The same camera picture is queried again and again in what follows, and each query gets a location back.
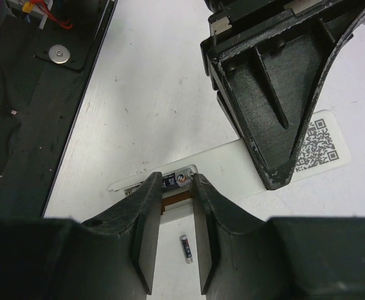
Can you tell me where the white remote control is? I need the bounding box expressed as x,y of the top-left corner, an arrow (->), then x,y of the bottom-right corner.
106,109 -> 351,226

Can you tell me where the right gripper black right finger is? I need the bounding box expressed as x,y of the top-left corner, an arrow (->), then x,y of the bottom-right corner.
192,174 -> 365,299

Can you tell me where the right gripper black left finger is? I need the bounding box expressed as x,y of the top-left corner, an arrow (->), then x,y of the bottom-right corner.
0,172 -> 163,299

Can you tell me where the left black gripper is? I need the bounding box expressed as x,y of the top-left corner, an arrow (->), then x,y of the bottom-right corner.
201,1 -> 365,190

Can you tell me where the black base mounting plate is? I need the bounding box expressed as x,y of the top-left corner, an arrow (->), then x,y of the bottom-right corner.
0,1 -> 116,218

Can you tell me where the small black battery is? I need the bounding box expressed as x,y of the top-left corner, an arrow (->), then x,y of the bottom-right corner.
179,234 -> 193,264
162,167 -> 194,192

